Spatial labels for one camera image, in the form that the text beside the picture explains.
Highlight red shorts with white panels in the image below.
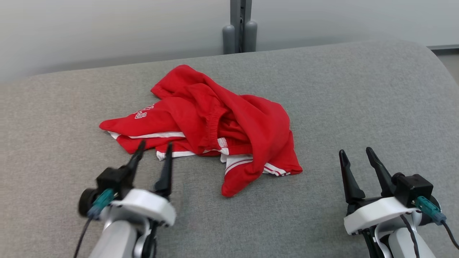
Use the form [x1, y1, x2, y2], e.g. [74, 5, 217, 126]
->
[151, 64, 303, 198]

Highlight left camera cable teal connector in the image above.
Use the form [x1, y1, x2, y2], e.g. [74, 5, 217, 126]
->
[74, 189, 116, 258]

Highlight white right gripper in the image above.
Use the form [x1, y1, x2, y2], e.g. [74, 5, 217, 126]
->
[339, 147, 418, 236]

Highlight grey post with two cylinders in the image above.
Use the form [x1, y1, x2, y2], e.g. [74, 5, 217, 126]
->
[222, 0, 258, 55]

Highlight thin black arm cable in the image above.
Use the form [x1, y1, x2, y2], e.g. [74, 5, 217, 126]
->
[142, 220, 158, 258]
[399, 214, 421, 258]

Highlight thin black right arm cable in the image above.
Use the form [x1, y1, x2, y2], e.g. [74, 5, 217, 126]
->
[399, 214, 421, 258]

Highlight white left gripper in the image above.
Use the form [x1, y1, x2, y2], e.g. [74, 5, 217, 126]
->
[102, 140, 176, 227]

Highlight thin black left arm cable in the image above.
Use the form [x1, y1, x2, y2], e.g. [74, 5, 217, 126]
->
[142, 220, 158, 258]

